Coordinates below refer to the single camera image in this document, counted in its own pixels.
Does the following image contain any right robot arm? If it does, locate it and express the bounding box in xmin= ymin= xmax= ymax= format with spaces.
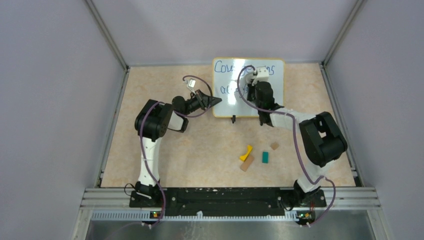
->
xmin=246 ymin=80 xmax=348 ymax=206

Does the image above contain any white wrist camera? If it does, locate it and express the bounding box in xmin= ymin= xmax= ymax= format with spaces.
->
xmin=183 ymin=78 xmax=196 ymax=94
xmin=244 ymin=67 xmax=270 ymax=86

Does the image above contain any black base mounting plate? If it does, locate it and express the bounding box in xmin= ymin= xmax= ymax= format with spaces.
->
xmin=141 ymin=187 xmax=327 ymax=217

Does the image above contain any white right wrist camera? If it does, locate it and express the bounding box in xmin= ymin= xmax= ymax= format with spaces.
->
xmin=244 ymin=67 xmax=270 ymax=86

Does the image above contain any small natural wooden cube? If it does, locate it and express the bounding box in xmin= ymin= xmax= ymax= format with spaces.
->
xmin=270 ymin=142 xmax=280 ymax=151

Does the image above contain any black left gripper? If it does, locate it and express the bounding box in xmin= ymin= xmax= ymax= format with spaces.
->
xmin=182 ymin=89 xmax=221 ymax=117

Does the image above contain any natural long wooden block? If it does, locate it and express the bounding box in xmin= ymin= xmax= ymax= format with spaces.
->
xmin=240 ymin=155 xmax=255 ymax=172

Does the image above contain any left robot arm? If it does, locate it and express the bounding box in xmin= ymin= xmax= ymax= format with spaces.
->
xmin=129 ymin=90 xmax=222 ymax=208

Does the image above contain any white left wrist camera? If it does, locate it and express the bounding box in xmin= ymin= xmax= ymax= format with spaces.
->
xmin=183 ymin=78 xmax=196 ymax=94

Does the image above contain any yellow arch wooden block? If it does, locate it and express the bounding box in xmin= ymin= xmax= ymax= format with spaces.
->
xmin=239 ymin=145 xmax=253 ymax=162

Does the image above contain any teal wooden block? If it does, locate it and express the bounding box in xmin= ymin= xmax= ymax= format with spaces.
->
xmin=262 ymin=151 xmax=269 ymax=164

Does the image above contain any yellow framed whiteboard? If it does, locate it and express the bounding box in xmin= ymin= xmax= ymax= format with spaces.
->
xmin=212 ymin=57 xmax=286 ymax=118

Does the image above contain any aluminium front frame rail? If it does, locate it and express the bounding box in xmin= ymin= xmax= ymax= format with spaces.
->
xmin=72 ymin=187 xmax=391 ymax=240

